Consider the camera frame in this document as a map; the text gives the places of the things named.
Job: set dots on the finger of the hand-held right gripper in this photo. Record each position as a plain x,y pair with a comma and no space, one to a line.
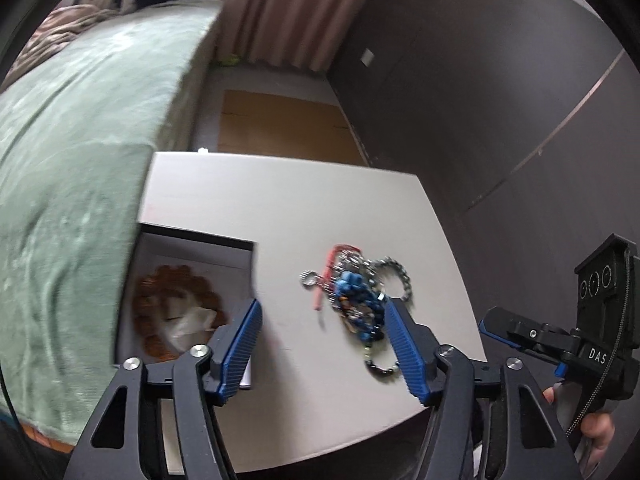
520,332

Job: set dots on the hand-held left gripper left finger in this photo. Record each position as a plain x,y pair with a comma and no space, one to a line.
242,345

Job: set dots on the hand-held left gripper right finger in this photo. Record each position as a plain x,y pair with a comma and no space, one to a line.
407,355

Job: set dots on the black jewelry box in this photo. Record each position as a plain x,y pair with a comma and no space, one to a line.
150,255

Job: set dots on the person's right hand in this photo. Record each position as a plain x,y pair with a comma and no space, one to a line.
597,427

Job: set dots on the white side table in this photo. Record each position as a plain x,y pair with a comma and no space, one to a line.
300,200

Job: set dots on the flat brown cardboard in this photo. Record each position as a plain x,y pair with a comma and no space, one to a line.
285,125

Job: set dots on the bed with green blanket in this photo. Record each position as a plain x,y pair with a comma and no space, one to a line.
75,160

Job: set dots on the small yellow-green object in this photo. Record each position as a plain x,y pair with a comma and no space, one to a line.
230,60

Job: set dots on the pink curtain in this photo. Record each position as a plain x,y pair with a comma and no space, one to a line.
300,10

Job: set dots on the beige crumpled blanket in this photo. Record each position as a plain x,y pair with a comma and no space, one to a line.
60,20

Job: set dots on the white wall socket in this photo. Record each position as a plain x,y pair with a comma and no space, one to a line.
368,57

